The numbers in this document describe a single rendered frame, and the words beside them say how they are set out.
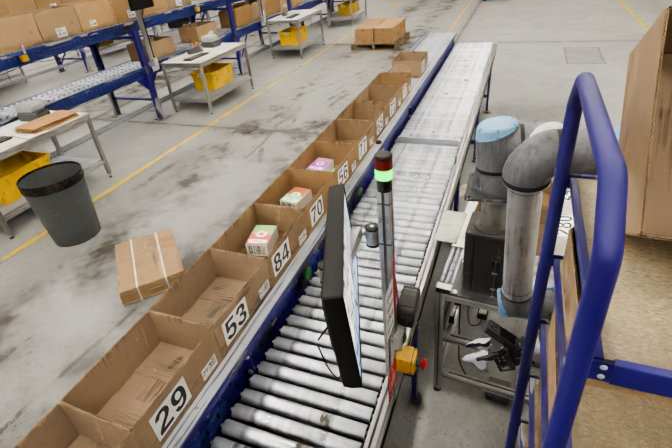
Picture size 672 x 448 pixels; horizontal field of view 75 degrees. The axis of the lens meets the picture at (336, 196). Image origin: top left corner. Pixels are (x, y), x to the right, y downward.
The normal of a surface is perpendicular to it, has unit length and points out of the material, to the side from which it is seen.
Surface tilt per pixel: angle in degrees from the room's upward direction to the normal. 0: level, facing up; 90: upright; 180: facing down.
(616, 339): 0
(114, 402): 1
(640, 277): 0
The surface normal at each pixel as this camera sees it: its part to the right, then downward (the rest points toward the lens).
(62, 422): 0.92, 0.11
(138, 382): -0.09, -0.86
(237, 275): -0.36, 0.49
